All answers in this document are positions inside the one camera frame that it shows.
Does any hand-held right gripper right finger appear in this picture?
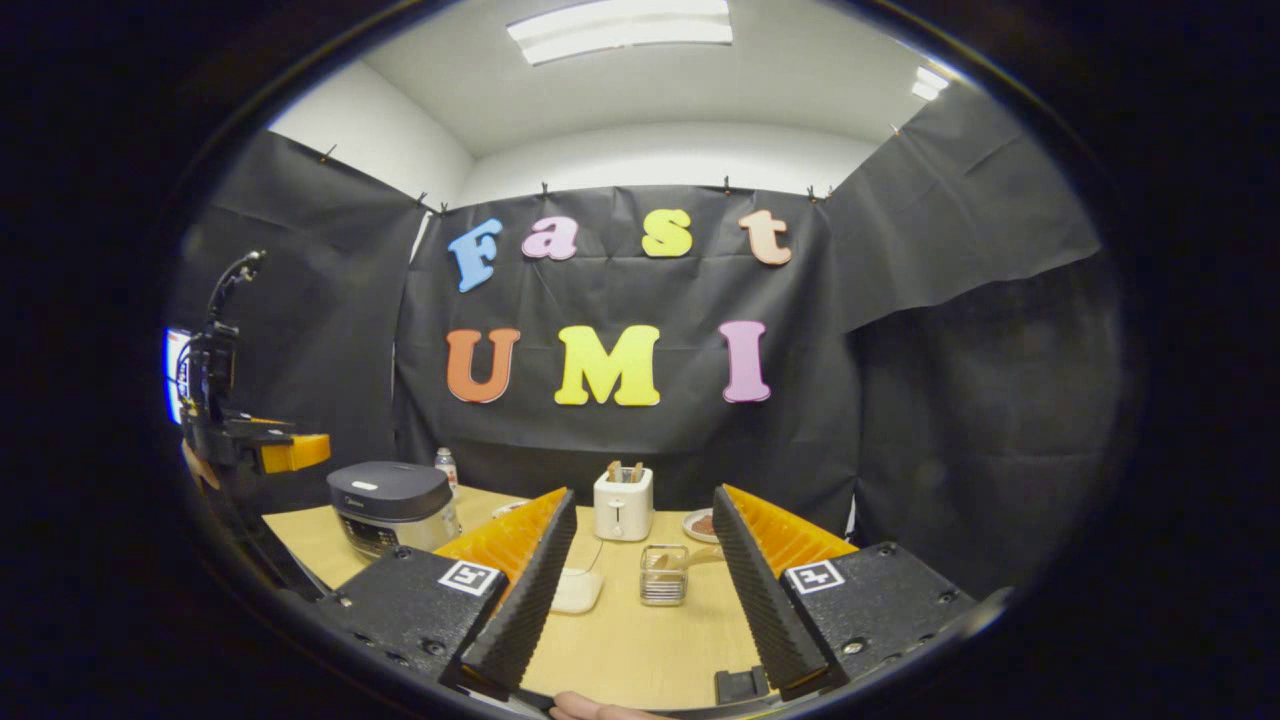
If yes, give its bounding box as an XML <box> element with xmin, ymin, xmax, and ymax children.
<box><xmin>712</xmin><ymin>483</ymin><xmax>978</xmax><ymax>702</ymax></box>

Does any ceiling light panel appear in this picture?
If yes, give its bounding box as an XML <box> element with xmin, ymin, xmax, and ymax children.
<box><xmin>506</xmin><ymin>0</ymin><xmax>734</xmax><ymax>67</ymax></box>

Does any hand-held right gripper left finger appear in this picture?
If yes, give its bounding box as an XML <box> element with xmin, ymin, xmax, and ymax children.
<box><xmin>316</xmin><ymin>487</ymin><xmax>579</xmax><ymax>701</ymax></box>

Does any metal wire chopstick holder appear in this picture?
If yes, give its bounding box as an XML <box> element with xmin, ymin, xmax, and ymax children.
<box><xmin>639</xmin><ymin>542</ymin><xmax>692</xmax><ymax>608</ymax></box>

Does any wooden spoon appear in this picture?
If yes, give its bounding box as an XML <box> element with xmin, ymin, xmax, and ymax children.
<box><xmin>649</xmin><ymin>544</ymin><xmax>727</xmax><ymax>574</ymax></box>

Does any computer monitor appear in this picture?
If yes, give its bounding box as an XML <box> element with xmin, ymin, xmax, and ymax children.
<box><xmin>163</xmin><ymin>327</ymin><xmax>194</xmax><ymax>424</ymax></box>

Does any white rice container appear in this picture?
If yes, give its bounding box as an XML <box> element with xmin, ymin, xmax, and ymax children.
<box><xmin>549</xmin><ymin>566</ymin><xmax>606</xmax><ymax>616</ymax></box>

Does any dark gray rice cooker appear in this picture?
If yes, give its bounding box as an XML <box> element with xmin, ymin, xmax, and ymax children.
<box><xmin>326</xmin><ymin>460</ymin><xmax>462</xmax><ymax>562</ymax></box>

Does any black backdrop cloth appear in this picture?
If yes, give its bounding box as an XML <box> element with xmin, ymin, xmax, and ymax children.
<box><xmin>165</xmin><ymin>80</ymin><xmax>1126</xmax><ymax>601</ymax></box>

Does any white toaster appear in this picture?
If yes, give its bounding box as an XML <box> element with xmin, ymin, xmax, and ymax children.
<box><xmin>592</xmin><ymin>466</ymin><xmax>656</xmax><ymax>544</ymax></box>

